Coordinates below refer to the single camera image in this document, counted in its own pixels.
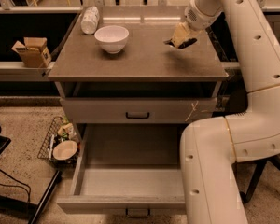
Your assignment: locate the open cardboard box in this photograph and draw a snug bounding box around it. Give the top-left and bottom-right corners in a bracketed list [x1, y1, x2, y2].
[11, 37, 51, 68]

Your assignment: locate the open grey middle drawer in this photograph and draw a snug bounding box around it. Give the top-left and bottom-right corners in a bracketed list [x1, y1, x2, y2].
[57, 124, 185, 217]

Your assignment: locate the closed grey upper drawer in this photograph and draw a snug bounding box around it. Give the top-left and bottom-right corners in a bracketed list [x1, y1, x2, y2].
[61, 98, 217, 124]

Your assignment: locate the white ceramic bowl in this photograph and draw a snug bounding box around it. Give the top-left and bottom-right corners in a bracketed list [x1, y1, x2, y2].
[94, 25, 129, 54]

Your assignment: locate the grey drawer cabinet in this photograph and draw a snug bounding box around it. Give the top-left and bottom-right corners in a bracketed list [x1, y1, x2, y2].
[48, 5, 230, 218]

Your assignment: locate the black wire basket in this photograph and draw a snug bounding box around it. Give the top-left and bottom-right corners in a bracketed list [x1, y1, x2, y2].
[37, 117, 79, 168]

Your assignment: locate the black office chair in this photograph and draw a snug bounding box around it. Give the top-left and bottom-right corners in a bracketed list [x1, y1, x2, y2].
[240, 155, 280, 203]

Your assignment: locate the beige bowl in basket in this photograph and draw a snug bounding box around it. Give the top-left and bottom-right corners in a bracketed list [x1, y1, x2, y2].
[53, 140, 78, 161]

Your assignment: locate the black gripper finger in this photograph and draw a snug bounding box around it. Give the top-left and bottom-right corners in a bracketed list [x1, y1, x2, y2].
[178, 38, 197, 49]

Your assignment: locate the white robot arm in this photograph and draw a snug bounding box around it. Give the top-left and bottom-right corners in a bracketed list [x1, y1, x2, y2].
[173, 0, 280, 224]

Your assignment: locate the black stand with cable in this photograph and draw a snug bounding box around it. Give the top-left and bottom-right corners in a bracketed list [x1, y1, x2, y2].
[0, 119, 63, 224]

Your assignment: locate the black rxbar chocolate wrapper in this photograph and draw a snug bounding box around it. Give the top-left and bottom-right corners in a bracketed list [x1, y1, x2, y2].
[163, 38, 197, 49]

